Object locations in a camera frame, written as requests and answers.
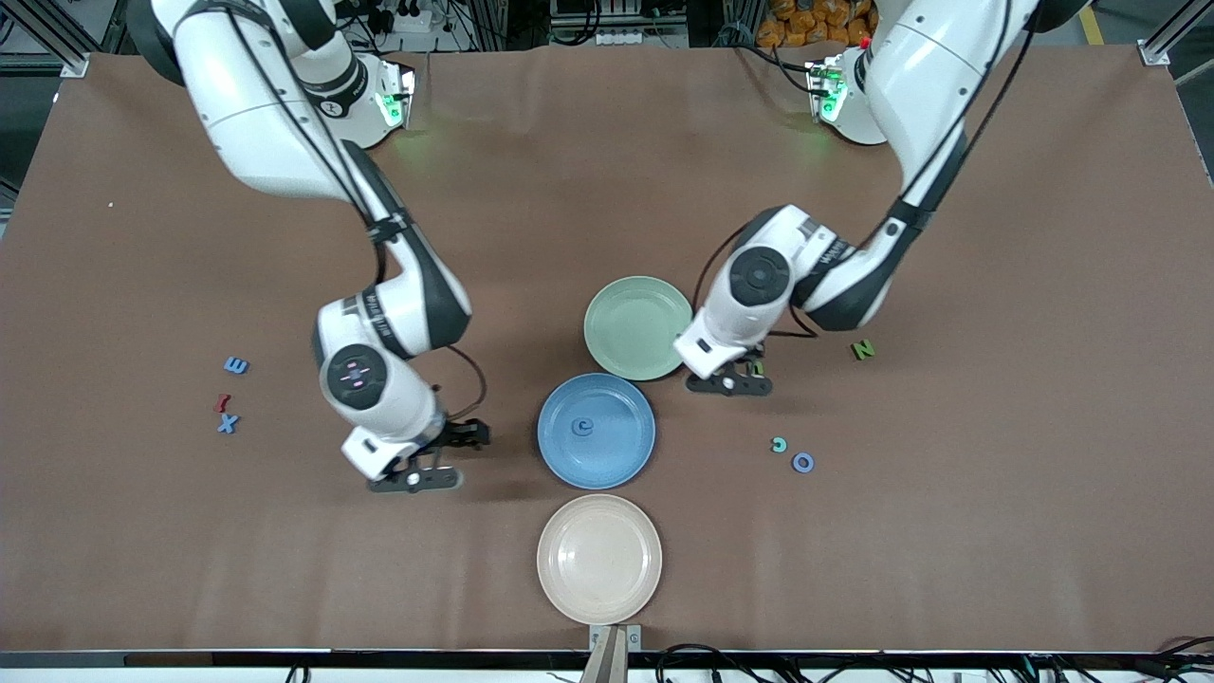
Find brown paper table cover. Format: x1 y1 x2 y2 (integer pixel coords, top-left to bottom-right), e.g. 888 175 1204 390
0 43 1214 655

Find black looped cable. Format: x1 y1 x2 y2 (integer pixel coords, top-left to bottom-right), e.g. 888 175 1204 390
654 643 764 683

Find red and black wires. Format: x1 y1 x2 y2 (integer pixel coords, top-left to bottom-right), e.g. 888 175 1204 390
1133 634 1214 679

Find aluminium frame extrusion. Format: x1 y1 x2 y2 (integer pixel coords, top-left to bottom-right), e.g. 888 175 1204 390
0 0 91 79
1141 0 1214 67

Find pale green plate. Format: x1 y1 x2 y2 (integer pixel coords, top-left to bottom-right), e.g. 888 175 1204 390
583 275 696 382

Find beige plate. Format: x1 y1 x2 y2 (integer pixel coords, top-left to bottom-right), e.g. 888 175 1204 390
536 493 663 625

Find white power strip with plugs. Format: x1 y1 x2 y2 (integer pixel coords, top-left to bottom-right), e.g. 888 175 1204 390
365 0 435 36

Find aluminium frame post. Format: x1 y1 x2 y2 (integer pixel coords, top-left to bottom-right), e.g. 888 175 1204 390
465 0 518 50

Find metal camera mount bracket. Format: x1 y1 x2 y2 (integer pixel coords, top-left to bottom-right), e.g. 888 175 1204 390
580 623 644 683

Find blue plate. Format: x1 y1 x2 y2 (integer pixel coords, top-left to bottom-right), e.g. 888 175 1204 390
537 373 656 491

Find orange bagged items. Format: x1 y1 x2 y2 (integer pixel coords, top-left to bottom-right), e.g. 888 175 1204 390
756 0 872 48

